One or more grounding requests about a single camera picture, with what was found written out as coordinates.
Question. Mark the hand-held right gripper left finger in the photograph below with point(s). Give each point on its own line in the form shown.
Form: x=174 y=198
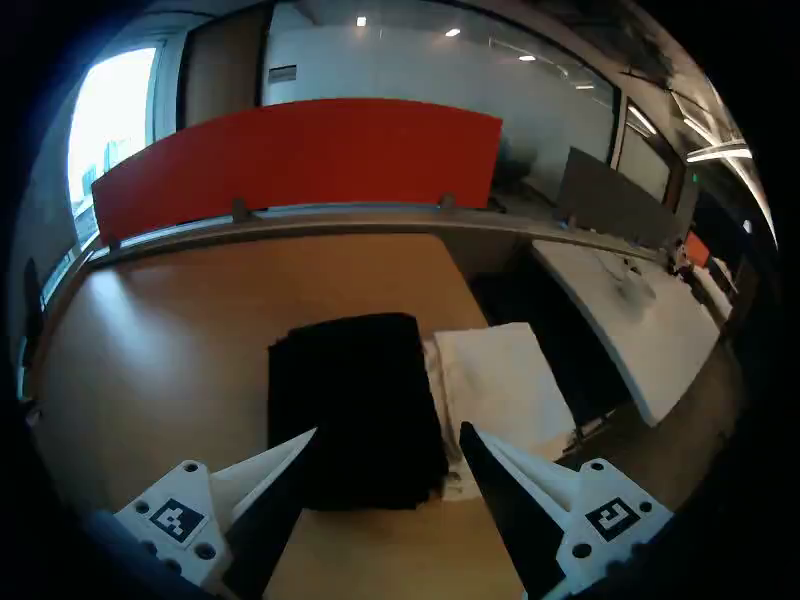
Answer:
x=187 y=500

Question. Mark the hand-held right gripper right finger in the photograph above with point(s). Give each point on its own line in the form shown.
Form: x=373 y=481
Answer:
x=581 y=500

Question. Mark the stack of white towels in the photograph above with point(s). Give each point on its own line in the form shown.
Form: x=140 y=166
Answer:
x=500 y=387

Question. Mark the white desk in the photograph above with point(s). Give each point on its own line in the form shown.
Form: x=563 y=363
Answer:
x=631 y=319

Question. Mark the stack of black towels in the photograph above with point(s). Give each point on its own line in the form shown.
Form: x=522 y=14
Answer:
x=356 y=406

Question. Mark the grey desk screen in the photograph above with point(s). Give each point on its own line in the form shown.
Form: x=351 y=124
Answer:
x=615 y=203

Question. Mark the red desk screen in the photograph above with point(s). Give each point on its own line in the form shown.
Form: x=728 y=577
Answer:
x=300 y=162

